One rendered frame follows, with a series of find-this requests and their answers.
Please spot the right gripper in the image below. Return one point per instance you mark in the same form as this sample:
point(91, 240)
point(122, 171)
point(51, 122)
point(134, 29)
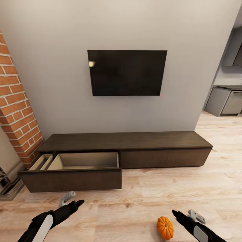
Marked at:
point(182, 219)

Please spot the wall mounted tv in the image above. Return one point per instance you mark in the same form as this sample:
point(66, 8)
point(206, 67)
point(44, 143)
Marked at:
point(126, 72)

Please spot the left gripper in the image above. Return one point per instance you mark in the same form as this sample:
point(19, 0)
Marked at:
point(69, 209)

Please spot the pumpkin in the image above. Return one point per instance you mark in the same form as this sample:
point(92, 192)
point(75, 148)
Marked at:
point(164, 227)

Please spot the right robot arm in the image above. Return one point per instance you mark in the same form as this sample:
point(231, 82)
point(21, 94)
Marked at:
point(198, 229)

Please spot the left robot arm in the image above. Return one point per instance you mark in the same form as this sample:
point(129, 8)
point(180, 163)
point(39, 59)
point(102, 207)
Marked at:
point(41, 224)

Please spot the wood fireplace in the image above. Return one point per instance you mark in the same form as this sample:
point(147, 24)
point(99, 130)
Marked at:
point(10, 163)

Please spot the dishwasher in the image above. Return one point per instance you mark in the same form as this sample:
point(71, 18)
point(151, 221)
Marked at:
point(233, 104)

